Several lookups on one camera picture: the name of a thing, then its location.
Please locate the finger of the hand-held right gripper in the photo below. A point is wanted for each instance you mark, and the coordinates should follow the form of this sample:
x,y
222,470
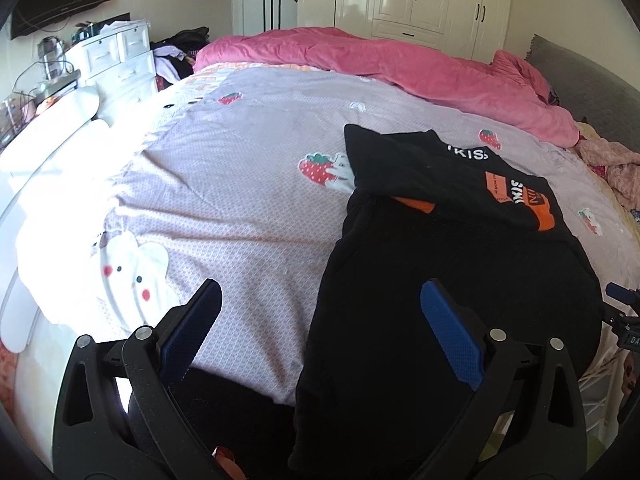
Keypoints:
x,y
620,292

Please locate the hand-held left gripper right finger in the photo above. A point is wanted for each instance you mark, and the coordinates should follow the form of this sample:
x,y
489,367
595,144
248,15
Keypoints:
x,y
450,335

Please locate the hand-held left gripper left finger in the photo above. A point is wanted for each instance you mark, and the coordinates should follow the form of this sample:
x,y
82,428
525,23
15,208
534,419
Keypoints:
x,y
192,330

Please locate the black t-shirt orange print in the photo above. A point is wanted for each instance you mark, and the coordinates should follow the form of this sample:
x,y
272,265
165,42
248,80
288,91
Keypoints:
x,y
425,270

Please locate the pile of dark clothes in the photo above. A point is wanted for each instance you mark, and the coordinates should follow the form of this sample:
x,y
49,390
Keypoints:
x,y
180,52

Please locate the person's left hand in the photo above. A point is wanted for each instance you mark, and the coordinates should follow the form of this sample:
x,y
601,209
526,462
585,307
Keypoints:
x,y
227,465

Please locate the dark cloth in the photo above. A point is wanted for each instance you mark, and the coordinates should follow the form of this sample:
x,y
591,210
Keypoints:
x,y
240,420

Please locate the pink fluffy garment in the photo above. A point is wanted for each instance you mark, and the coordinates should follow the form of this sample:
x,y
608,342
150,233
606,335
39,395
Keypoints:
x,y
615,165

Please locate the lilac strawberry print bedsheet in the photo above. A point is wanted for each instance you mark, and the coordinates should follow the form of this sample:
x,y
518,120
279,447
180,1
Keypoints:
x,y
240,185

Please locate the grey quilted headboard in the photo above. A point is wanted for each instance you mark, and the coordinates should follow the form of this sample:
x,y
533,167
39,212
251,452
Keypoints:
x,y
585,80

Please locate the white bed footboard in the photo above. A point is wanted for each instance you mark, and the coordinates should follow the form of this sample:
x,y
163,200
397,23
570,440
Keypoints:
x,y
45,130

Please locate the pink plush blanket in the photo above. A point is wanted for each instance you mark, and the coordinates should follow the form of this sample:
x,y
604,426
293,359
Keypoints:
x,y
400,65

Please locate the white chest of drawers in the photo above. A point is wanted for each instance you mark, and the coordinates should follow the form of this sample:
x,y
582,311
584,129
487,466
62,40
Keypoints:
x,y
120,65

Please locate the white wardrobe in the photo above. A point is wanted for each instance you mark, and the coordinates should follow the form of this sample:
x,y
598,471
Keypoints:
x,y
410,0

